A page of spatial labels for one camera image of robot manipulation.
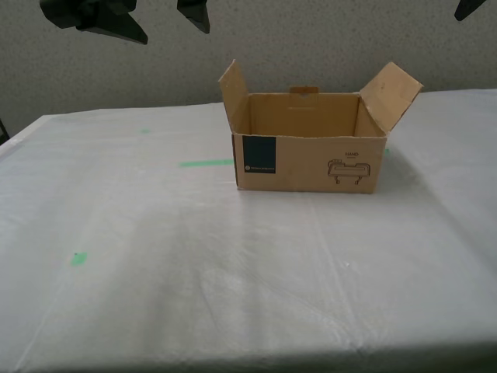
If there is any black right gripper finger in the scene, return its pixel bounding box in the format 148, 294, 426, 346
454, 0, 488, 21

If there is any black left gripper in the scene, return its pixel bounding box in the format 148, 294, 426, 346
38, 0, 211, 46

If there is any translucent white plastic sheet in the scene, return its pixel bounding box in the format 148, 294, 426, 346
0, 88, 497, 373

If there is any brown cardboard box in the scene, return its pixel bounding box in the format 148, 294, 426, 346
217, 58, 424, 194

